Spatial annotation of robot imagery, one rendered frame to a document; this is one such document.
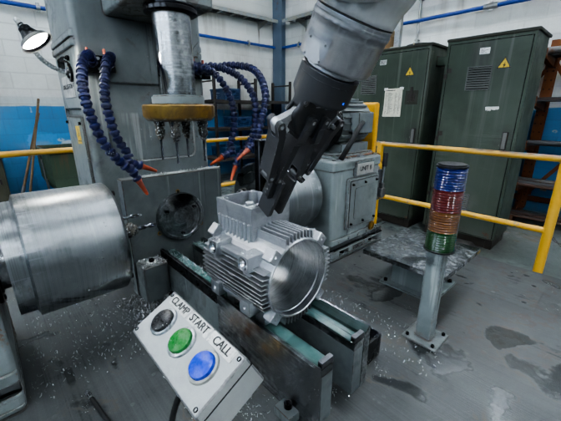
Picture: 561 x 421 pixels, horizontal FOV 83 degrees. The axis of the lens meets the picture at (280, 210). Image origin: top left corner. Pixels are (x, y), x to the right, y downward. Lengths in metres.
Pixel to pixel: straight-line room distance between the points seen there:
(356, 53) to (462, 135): 3.31
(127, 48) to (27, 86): 4.86
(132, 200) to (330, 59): 0.70
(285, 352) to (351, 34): 0.48
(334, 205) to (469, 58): 2.79
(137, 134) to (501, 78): 3.14
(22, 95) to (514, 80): 5.83
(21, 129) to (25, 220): 5.17
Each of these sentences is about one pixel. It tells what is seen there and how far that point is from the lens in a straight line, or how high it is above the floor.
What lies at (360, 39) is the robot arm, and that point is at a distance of 0.38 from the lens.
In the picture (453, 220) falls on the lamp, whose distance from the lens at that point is 0.74.
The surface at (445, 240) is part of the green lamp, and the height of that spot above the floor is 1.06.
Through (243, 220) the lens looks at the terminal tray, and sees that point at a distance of 0.62.
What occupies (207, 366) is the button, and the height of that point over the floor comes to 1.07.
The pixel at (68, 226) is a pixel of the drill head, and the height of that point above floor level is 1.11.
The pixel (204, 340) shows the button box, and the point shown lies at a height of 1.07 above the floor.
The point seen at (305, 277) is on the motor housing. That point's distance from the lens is 0.71.
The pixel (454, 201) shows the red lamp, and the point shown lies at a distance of 0.73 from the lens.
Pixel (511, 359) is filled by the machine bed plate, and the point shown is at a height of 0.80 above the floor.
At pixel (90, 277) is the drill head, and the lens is 0.74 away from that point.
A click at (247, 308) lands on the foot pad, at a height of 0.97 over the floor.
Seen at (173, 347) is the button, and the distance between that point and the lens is 0.41.
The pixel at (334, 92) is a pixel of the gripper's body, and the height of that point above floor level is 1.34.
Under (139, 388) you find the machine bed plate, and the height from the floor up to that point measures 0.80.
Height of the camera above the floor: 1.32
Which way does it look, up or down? 17 degrees down
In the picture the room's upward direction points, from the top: straight up
